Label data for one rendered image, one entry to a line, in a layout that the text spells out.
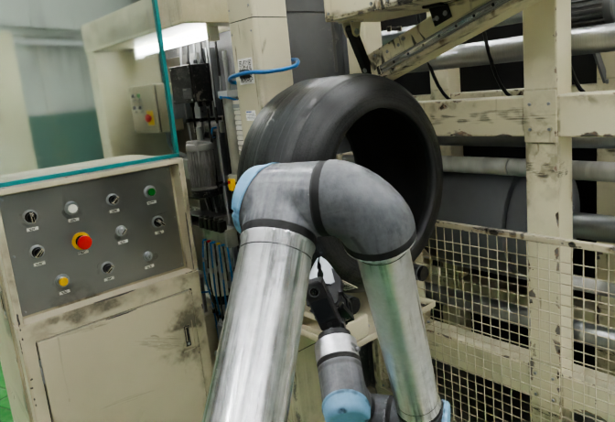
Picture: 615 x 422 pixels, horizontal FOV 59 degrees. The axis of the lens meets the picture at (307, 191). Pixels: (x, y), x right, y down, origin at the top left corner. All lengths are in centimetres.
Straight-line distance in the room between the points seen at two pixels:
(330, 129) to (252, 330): 65
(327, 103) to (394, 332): 59
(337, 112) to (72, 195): 82
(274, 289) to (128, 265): 108
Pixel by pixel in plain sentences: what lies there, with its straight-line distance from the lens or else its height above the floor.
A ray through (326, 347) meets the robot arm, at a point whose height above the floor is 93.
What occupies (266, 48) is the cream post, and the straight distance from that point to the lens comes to 164.
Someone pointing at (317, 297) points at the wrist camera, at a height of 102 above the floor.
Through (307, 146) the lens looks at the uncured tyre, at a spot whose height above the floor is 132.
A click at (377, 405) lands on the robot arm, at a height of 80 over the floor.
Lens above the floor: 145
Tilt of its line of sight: 11 degrees down
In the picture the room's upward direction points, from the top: 6 degrees counter-clockwise
